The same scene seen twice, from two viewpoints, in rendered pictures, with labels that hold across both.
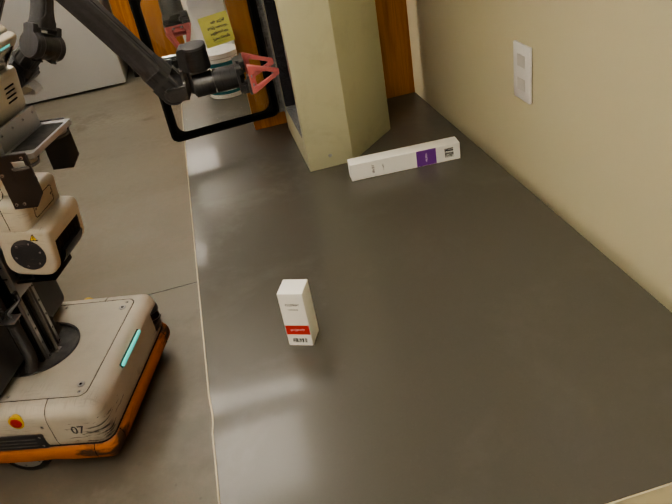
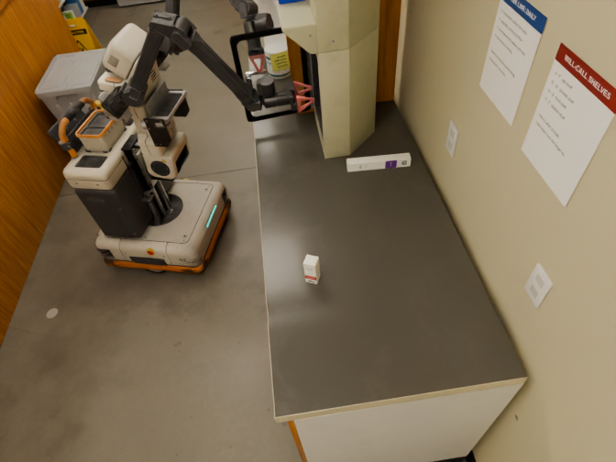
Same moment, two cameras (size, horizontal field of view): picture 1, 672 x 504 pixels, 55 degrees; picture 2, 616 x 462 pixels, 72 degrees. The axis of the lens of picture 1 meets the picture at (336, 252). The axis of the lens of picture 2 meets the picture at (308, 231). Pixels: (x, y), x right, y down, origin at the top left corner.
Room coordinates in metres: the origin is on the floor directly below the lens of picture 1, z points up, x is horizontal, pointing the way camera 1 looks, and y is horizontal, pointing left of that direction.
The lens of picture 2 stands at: (0.01, -0.01, 2.12)
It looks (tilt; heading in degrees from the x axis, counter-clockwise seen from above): 49 degrees down; 6
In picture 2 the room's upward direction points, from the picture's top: 7 degrees counter-clockwise
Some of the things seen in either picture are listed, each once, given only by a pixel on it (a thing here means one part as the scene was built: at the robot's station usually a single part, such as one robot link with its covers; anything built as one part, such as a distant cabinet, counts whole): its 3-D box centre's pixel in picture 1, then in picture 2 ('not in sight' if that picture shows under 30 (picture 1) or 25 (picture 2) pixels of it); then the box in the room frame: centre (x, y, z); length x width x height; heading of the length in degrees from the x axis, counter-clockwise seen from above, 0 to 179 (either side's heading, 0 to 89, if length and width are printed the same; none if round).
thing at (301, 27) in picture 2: not in sight; (295, 22); (1.60, 0.10, 1.46); 0.32 x 0.12 x 0.10; 8
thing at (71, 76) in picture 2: not in sight; (82, 88); (3.03, 1.92, 0.49); 0.60 x 0.42 x 0.33; 8
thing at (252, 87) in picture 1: (259, 74); (302, 100); (1.55, 0.10, 1.17); 0.09 x 0.07 x 0.07; 97
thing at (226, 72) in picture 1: (228, 77); (285, 97); (1.58, 0.18, 1.17); 0.10 x 0.07 x 0.07; 7
